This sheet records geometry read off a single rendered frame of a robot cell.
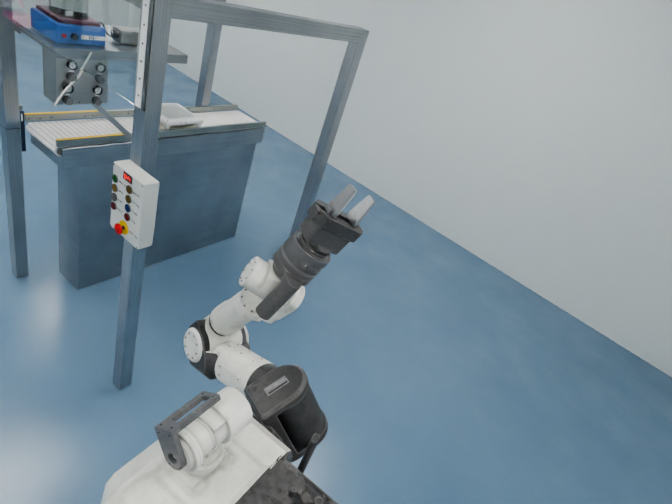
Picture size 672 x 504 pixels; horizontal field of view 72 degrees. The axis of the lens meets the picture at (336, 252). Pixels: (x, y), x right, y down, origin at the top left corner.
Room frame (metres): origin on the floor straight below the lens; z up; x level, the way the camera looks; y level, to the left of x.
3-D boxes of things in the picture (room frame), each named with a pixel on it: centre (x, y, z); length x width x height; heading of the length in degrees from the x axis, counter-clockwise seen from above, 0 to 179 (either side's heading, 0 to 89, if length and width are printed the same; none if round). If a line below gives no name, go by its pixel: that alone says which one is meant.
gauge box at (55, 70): (1.82, 1.28, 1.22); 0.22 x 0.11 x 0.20; 154
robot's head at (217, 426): (0.41, 0.08, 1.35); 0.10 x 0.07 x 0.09; 158
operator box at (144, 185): (1.32, 0.72, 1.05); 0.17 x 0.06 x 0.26; 64
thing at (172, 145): (2.39, 1.14, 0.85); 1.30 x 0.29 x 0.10; 154
